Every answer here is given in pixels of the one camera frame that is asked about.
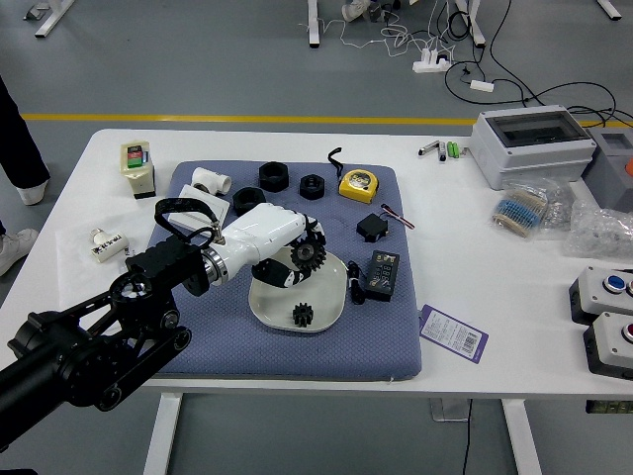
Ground grey box with orange button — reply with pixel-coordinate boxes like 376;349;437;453
581;127;633;214

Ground black digital display meter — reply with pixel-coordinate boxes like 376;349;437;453
364;249;401;301

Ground blue-grey quilted cushion mat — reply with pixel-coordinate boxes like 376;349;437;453
116;158;424;381

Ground clear bag of small components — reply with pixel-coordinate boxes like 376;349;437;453
541;176;580;234

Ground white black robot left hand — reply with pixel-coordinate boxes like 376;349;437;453
213;202;328;289

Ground purple label tag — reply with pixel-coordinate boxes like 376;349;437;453
418;303;490;365

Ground large black gear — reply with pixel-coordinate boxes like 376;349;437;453
289;236;327;273

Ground small black hex nut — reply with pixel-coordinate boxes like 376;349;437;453
298;173;326;201

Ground black under-table cable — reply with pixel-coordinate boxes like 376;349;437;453
459;399;474;475

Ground white background table leg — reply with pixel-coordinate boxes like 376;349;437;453
34;0;75;39
306;0;320;49
595;0;623;22
454;0;487;48

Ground black floor cables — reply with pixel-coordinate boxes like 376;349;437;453
442;0;633;130

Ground white power strip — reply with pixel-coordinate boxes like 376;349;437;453
412;47;454;74

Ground plain white pipe tee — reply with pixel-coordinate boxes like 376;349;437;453
191;166;232;197

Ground grey metal bracket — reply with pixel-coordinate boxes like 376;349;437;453
22;0;50;22

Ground button box with red button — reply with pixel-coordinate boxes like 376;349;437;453
582;311;633;381

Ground white square plate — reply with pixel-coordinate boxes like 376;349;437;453
247;246;347;333

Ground red black servo wire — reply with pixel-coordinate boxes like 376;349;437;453
380;203;415;230

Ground person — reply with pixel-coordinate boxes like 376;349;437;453
0;73;51;278

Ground black bundled meter cable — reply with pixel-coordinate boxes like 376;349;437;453
345;260;368;306

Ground metal under-table bracket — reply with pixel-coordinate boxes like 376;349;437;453
428;397;470;423

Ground cream switch box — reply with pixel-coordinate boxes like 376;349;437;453
120;141;157;200

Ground clear printed plastic bag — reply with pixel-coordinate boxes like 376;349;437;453
54;200;164;318

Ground small black gear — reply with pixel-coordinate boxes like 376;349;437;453
291;302;317;329

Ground bag of blue resistors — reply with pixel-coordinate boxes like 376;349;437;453
487;180;551;242

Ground white sneaker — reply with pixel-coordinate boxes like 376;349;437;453
340;0;370;24

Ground white floor cables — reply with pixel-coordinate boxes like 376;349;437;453
296;0;471;58

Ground large black hex nut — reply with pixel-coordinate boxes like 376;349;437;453
231;186;268;218
257;160;291;193

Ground bubble wrap bag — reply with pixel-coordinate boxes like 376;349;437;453
561;199;633;261

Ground dark under-table control box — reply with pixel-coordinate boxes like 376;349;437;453
586;399;633;415

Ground white wall switch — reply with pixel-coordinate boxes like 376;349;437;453
167;183;230;235

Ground button box with blue button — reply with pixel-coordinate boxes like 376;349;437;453
567;265;633;327

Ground black servo motor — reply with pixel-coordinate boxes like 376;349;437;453
356;212;392;243

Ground grey distribution enclosure box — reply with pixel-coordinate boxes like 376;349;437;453
468;104;597;191

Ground yellow tape measure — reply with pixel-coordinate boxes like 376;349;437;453
325;146;381;204

